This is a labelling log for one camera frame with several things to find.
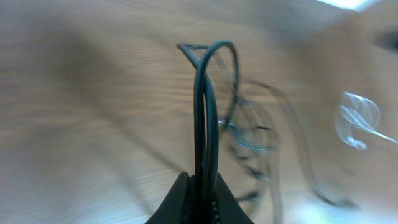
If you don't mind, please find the thick black USB cable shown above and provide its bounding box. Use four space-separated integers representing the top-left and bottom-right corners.
176 39 242 224

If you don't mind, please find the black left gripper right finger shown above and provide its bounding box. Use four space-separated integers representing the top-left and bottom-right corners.
213 174 254 224

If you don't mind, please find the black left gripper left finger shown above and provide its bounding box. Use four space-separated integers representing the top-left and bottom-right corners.
146 172 193 224

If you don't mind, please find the white cable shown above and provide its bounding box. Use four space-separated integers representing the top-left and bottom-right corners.
334 90 398 151

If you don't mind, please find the thin black cable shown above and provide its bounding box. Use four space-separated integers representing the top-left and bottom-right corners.
217 79 361 224

